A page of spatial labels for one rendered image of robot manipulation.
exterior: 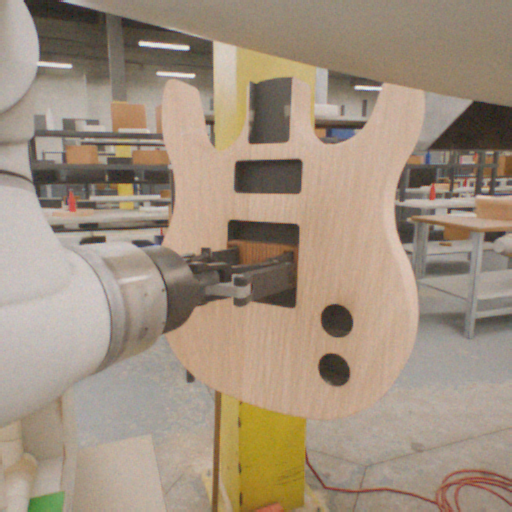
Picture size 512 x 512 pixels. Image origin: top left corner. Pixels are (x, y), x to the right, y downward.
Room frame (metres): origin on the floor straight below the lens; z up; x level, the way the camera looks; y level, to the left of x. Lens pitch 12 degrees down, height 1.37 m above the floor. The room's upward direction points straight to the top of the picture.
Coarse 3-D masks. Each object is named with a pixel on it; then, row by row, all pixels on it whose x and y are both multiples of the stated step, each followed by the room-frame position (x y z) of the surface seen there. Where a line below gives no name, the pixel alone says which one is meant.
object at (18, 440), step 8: (16, 424) 0.40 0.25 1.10; (0, 432) 0.39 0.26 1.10; (8, 432) 0.40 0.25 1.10; (16, 432) 0.40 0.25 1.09; (0, 440) 0.39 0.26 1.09; (8, 440) 0.40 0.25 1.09; (16, 440) 0.40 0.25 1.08; (0, 448) 0.39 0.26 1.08; (8, 448) 0.39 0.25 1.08; (16, 448) 0.40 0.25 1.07; (8, 456) 0.39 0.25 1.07; (16, 456) 0.40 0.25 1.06; (8, 464) 0.39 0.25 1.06
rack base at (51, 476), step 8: (64, 456) 0.46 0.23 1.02; (40, 464) 0.44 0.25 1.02; (48, 464) 0.44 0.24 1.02; (56, 464) 0.44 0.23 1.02; (64, 464) 0.45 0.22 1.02; (40, 472) 0.43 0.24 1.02; (48, 472) 0.43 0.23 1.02; (56, 472) 0.43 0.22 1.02; (64, 472) 0.44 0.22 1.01; (40, 480) 0.42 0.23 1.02; (48, 480) 0.42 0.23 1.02; (56, 480) 0.42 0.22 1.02; (64, 480) 0.44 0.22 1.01; (32, 488) 0.40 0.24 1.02; (40, 488) 0.40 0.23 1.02; (48, 488) 0.40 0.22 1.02; (56, 488) 0.40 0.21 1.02; (64, 488) 0.43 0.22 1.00; (32, 496) 0.39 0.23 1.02; (64, 504) 0.42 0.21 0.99
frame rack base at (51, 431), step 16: (64, 400) 0.49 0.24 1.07; (32, 416) 0.45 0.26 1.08; (48, 416) 0.46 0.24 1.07; (64, 416) 0.48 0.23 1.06; (32, 432) 0.45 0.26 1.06; (48, 432) 0.45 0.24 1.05; (64, 432) 0.47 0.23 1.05; (32, 448) 0.45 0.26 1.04; (48, 448) 0.45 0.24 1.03; (64, 448) 0.46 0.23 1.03
